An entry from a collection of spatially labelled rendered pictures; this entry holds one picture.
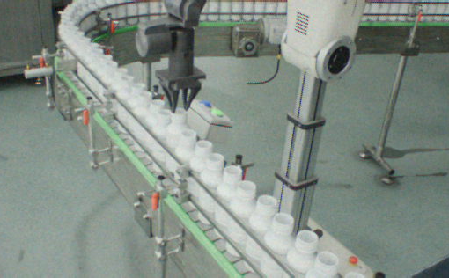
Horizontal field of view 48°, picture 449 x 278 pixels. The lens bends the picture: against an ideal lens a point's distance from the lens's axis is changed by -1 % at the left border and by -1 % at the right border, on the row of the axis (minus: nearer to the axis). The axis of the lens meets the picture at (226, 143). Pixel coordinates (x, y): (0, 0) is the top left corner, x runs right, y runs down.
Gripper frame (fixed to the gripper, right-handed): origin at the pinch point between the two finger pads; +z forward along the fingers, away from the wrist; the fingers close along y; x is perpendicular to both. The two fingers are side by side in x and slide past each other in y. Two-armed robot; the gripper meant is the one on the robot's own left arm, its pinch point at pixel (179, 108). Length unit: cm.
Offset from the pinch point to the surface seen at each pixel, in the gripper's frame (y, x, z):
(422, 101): 318, 142, 120
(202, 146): 0.7, -10.4, 5.1
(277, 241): -2.5, -42.7, 7.3
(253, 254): -2.7, -36.6, 15.2
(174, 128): -1.6, -1.0, 4.4
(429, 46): 203, 74, 34
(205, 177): -3.1, -18.1, 7.8
